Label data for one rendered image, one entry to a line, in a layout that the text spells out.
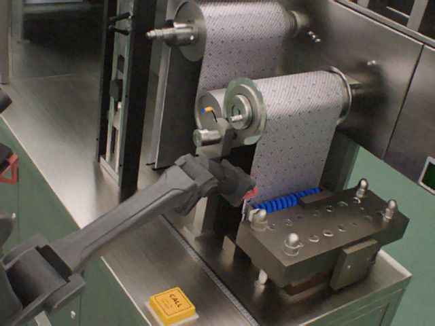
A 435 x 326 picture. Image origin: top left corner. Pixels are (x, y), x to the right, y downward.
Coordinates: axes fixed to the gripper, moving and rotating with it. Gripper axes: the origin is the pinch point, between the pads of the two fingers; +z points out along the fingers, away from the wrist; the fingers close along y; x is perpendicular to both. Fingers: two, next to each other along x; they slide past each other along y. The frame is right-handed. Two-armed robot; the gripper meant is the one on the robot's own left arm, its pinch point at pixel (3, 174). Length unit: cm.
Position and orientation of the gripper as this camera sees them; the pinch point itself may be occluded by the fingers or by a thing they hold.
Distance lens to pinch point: 137.7
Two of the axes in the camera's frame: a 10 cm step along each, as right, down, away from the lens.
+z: 1.3, 5.6, 8.2
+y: -8.2, -4.0, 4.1
